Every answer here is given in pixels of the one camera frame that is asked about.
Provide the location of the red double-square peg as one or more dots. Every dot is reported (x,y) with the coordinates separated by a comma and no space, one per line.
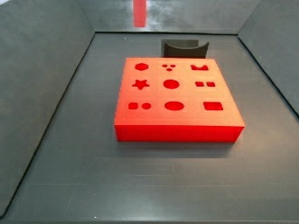
(139,13)

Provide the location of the red shape-sorter block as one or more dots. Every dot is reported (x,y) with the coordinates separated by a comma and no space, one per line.
(175,100)

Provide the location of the black curved holder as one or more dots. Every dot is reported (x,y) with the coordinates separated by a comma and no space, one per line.
(184,48)

